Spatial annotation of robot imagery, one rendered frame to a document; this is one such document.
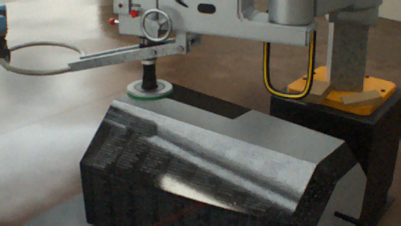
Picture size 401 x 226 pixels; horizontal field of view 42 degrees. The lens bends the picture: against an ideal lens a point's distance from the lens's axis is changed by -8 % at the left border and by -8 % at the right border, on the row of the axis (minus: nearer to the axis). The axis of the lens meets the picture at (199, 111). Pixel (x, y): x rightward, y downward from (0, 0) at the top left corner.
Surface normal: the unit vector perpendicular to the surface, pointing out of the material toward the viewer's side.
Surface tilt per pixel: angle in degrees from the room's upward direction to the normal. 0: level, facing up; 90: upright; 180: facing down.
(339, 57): 90
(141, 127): 45
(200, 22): 90
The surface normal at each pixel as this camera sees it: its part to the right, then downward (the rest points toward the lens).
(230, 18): -0.39, 0.36
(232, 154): -0.42, -0.44
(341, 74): -0.12, 0.39
